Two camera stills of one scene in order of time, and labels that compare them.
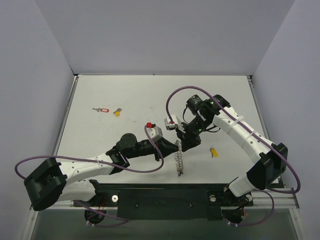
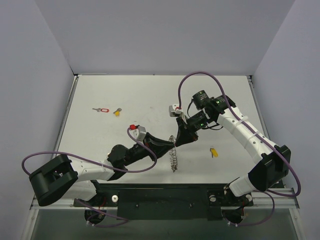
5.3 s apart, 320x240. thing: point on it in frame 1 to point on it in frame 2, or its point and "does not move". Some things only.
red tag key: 102,109 does not move
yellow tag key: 213,151 does not move
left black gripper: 159,146 does not move
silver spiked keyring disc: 179,160 to 173,155
